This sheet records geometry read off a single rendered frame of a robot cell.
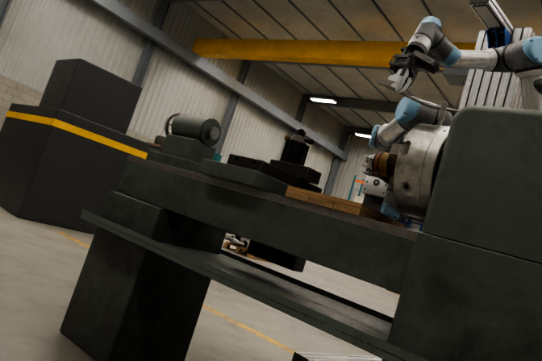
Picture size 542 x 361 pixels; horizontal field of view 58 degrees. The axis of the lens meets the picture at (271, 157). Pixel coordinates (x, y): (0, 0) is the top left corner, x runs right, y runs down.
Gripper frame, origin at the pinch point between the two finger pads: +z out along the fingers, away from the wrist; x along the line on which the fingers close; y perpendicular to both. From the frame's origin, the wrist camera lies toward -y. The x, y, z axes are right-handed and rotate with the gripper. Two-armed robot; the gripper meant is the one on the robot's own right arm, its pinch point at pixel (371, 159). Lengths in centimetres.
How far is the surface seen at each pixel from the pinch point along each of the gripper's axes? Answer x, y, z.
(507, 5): 653, 308, -983
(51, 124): -1, 446, -99
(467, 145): 4.6, -37.6, 18.5
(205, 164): -18, 59, 20
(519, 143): 7, -51, 18
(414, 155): 1.1, -20.5, 12.3
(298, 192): -19.3, 15.7, 14.8
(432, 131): 10.4, -22.5, 8.3
